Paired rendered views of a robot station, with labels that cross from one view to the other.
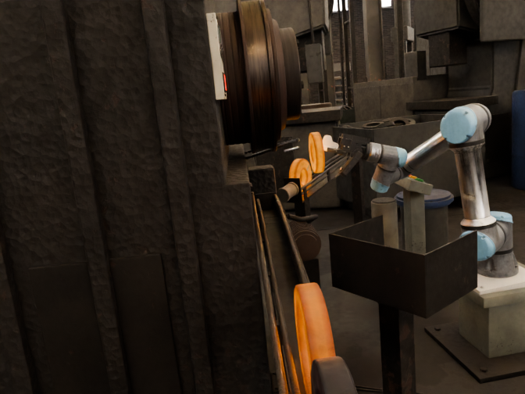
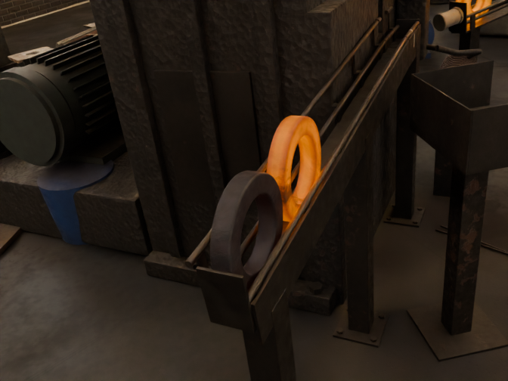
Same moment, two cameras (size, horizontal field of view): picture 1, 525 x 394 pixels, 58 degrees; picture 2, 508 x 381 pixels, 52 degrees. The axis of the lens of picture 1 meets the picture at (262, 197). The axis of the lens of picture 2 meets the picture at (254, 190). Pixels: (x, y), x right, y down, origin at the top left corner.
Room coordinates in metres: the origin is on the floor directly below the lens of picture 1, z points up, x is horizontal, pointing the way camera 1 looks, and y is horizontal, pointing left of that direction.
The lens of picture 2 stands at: (-0.11, -0.41, 1.11)
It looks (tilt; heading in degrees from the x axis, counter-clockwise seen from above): 29 degrees down; 31
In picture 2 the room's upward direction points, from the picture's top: 8 degrees counter-clockwise
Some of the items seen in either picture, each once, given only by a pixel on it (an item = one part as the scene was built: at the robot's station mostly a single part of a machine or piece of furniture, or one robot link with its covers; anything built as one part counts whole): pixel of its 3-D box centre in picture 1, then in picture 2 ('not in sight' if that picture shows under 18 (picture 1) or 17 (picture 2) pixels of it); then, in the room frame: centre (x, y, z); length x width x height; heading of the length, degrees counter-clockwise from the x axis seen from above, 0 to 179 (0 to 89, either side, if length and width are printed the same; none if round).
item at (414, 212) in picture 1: (415, 236); not in sight; (2.24, -0.73, 0.31); 0.24 x 0.16 x 0.62; 2
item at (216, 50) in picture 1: (218, 61); not in sight; (1.19, 0.07, 1.15); 0.26 x 0.02 x 0.18; 2
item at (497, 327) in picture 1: (496, 316); not in sight; (1.70, -0.86, 0.13); 0.40 x 0.40 x 0.26; 8
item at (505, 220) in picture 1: (494, 229); not in sight; (1.70, -0.85, 0.49); 0.13 x 0.12 x 0.14; 134
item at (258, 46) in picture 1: (257, 77); not in sight; (1.54, -0.02, 1.11); 0.47 x 0.06 x 0.47; 2
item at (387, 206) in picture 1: (386, 251); not in sight; (2.20, -0.57, 0.26); 0.12 x 0.12 x 0.52
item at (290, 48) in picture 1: (288, 74); not in sight; (1.54, -0.12, 1.11); 0.28 x 0.06 x 0.28; 2
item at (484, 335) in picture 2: (405, 370); (469, 224); (1.05, -0.31, 0.36); 0.26 x 0.20 x 0.72; 37
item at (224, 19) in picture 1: (231, 80); not in sight; (1.53, 0.06, 1.12); 0.47 x 0.10 x 0.47; 2
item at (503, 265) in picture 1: (495, 257); not in sight; (1.70, -0.86, 0.37); 0.15 x 0.15 x 0.10
